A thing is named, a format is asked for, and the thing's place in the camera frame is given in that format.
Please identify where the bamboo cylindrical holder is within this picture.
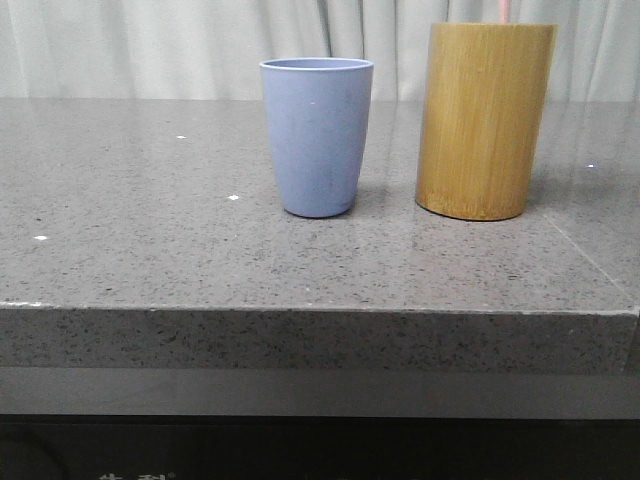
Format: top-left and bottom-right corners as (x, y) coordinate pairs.
(415, 23), (556, 221)

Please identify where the pink chopstick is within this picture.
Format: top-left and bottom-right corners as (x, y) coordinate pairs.
(499, 0), (510, 23)

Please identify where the pale grey-green curtain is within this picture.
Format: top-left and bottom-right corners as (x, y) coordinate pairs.
(1, 1), (639, 101)

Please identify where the blue plastic cup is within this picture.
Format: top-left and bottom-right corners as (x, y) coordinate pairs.
(260, 57), (374, 218)

